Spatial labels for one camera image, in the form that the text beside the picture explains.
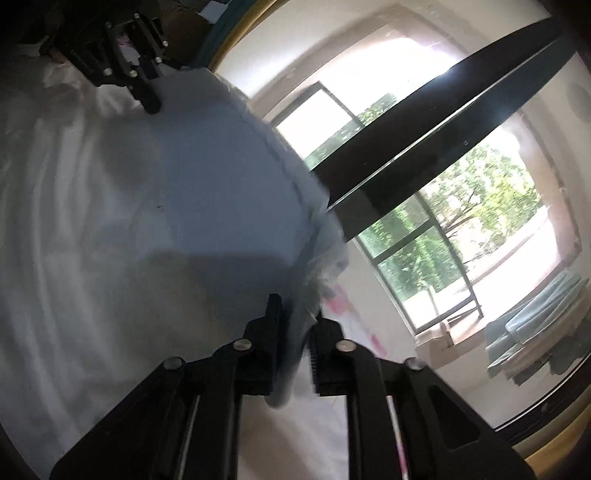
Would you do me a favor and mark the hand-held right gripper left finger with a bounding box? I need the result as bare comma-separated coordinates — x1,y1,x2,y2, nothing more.
48,293,283,480

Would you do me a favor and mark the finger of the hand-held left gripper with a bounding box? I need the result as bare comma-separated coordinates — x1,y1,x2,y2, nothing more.
99,13,168,114

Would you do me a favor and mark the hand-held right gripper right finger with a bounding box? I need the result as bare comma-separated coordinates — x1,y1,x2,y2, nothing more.
308,318,541,480

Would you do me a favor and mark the white hooded jacket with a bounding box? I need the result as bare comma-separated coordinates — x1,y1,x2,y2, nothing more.
0,60,350,480

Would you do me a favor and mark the large cardboard box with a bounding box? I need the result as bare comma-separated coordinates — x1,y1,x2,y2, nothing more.
159,0,218,65

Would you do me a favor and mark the pink floral bed sheet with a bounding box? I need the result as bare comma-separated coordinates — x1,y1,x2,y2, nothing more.
295,277,416,480

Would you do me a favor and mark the blue curtain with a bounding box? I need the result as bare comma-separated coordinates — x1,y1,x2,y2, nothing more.
191,9,250,71

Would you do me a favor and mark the yellow curtain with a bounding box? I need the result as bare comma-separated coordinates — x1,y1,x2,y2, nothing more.
210,0,280,75
508,406,591,468

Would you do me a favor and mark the dark balcony railing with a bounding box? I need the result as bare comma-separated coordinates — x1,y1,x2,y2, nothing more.
272,82,485,334

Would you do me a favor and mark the beige hanging garment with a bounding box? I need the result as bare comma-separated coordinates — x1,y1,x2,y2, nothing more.
501,344,555,385

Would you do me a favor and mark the light blue hanging towel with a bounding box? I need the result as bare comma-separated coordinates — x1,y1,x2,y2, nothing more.
485,272,588,370

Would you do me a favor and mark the dark hanging garment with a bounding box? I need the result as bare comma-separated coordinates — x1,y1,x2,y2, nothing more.
547,344,583,376

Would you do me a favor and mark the dark door frame post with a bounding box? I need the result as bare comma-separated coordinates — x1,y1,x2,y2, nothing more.
307,16,581,236
489,364,591,445

